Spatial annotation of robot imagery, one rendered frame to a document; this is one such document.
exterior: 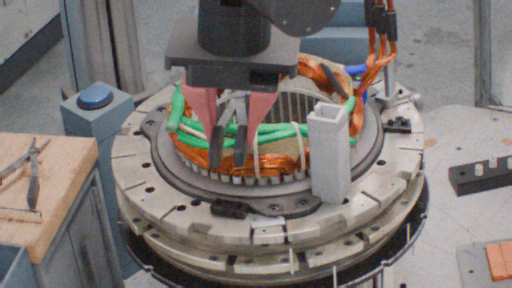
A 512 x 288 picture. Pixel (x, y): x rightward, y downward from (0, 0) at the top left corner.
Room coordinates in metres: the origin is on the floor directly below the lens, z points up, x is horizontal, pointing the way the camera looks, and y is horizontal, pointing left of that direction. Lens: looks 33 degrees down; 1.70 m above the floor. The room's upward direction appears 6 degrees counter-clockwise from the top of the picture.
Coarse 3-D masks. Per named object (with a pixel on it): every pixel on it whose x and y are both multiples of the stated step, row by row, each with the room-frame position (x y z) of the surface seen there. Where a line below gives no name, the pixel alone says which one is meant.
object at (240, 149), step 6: (240, 126) 0.77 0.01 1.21; (246, 126) 0.77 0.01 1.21; (240, 132) 0.76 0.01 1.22; (246, 132) 0.76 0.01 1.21; (240, 138) 0.75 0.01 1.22; (246, 138) 0.76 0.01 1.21; (234, 144) 0.74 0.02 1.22; (240, 144) 0.74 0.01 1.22; (246, 144) 0.75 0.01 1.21; (234, 150) 0.73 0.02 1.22; (240, 150) 0.73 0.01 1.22; (246, 150) 0.75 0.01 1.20; (234, 156) 0.73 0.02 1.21; (240, 156) 0.73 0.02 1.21; (246, 156) 0.75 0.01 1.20; (234, 162) 0.73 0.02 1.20; (240, 162) 0.73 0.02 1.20
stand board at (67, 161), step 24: (0, 144) 1.02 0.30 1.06; (24, 144) 1.02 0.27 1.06; (48, 144) 1.01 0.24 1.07; (72, 144) 1.01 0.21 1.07; (96, 144) 1.01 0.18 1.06; (0, 168) 0.97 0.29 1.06; (48, 168) 0.96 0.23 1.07; (72, 168) 0.96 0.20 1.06; (0, 192) 0.92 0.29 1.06; (24, 192) 0.92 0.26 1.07; (48, 192) 0.92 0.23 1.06; (72, 192) 0.93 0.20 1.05; (48, 216) 0.87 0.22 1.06; (0, 240) 0.84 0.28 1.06; (24, 240) 0.83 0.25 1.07; (48, 240) 0.85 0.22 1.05
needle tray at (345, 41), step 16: (336, 16) 1.29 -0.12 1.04; (352, 16) 1.29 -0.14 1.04; (320, 32) 1.28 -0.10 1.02; (336, 32) 1.28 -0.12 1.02; (352, 32) 1.27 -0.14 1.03; (304, 48) 1.19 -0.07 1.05; (320, 48) 1.19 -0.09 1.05; (336, 48) 1.19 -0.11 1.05; (352, 48) 1.19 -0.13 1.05; (368, 48) 1.18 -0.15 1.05; (352, 64) 1.19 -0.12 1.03
